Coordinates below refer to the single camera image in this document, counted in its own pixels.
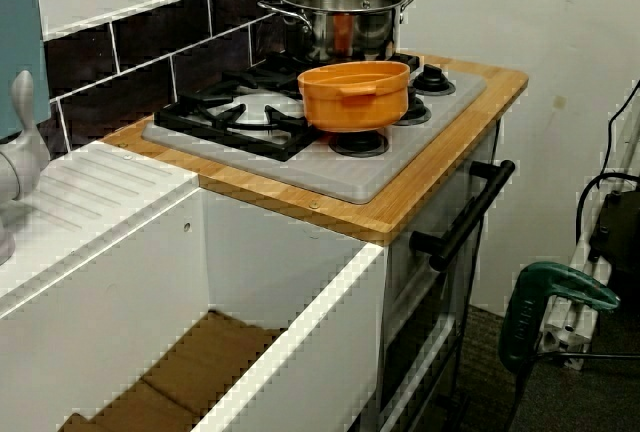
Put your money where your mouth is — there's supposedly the stainless steel pot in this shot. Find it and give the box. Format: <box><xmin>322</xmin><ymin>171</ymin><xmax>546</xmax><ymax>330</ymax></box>
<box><xmin>257</xmin><ymin>0</ymin><xmax>418</xmax><ymax>64</ymax></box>

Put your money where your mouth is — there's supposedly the black stove knob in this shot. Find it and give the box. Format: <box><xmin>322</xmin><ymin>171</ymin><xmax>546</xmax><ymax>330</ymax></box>
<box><xmin>393</xmin><ymin>94</ymin><xmax>432</xmax><ymax>126</ymax></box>
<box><xmin>329</xmin><ymin>127</ymin><xmax>390</xmax><ymax>157</ymax></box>
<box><xmin>412</xmin><ymin>64</ymin><xmax>457</xmax><ymax>98</ymax></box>

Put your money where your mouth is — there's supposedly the grey stove top plate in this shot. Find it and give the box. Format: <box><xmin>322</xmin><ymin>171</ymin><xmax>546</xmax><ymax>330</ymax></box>
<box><xmin>141</xmin><ymin>54</ymin><xmax>489</xmax><ymax>205</ymax></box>

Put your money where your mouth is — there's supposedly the orange plastic pot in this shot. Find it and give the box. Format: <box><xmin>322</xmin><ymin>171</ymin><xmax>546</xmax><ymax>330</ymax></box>
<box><xmin>297</xmin><ymin>61</ymin><xmax>412</xmax><ymax>132</ymax></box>

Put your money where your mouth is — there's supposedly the light wooden countertop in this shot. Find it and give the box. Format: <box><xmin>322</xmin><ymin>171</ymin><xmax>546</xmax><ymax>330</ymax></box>
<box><xmin>102</xmin><ymin>54</ymin><xmax>530</xmax><ymax>247</ymax></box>

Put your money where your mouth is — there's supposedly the white oven door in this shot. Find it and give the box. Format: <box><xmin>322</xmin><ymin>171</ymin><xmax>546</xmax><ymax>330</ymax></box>
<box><xmin>379</xmin><ymin>121</ymin><xmax>501</xmax><ymax>432</ymax></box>

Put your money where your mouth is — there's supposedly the white toy sink basin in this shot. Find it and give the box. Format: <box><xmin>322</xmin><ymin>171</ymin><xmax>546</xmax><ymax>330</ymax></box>
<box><xmin>0</xmin><ymin>141</ymin><xmax>391</xmax><ymax>432</ymax></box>

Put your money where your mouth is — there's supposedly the brown cardboard sheet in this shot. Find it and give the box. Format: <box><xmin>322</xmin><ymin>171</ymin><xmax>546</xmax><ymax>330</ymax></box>
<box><xmin>57</xmin><ymin>309</ymin><xmax>281</xmax><ymax>432</ymax></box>

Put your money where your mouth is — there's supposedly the dark tile backsplash panel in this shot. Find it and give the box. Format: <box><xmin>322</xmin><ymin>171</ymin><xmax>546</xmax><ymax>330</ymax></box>
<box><xmin>42</xmin><ymin>0</ymin><xmax>361</xmax><ymax>153</ymax></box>

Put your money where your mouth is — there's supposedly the green clamp tool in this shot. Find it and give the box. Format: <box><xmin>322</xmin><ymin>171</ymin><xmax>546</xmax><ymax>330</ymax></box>
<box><xmin>499</xmin><ymin>261</ymin><xmax>621</xmax><ymax>374</ymax></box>

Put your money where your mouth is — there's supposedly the grey toy faucet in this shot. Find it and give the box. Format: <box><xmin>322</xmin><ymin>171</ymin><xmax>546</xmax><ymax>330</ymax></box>
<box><xmin>0</xmin><ymin>69</ymin><xmax>51</xmax><ymax>266</ymax></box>

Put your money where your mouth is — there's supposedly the black electronics box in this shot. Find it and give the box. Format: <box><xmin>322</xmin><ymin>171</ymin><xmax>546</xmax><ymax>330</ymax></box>
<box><xmin>587</xmin><ymin>189</ymin><xmax>640</xmax><ymax>264</ymax></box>

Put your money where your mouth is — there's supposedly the black oven door handle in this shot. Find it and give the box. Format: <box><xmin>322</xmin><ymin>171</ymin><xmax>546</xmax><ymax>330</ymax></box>
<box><xmin>409</xmin><ymin>159</ymin><xmax>516</xmax><ymax>272</ymax></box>

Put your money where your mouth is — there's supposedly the aluminium frame profile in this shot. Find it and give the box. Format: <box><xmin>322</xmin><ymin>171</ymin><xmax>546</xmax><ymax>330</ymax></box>
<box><xmin>539</xmin><ymin>126</ymin><xmax>640</xmax><ymax>371</ymax></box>

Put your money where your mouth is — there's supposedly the black cable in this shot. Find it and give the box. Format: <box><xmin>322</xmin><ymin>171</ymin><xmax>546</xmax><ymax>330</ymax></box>
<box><xmin>574</xmin><ymin>79</ymin><xmax>640</xmax><ymax>253</ymax></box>

